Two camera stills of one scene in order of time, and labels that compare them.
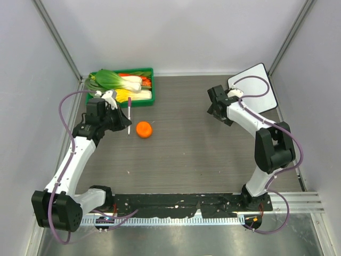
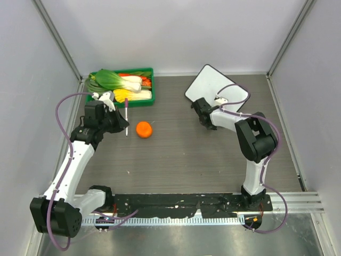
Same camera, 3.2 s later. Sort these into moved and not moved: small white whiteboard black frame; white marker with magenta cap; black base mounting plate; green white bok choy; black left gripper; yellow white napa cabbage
Moved: white marker with magenta cap; small white whiteboard black frame
Not moved: black left gripper; green white bok choy; black base mounting plate; yellow white napa cabbage
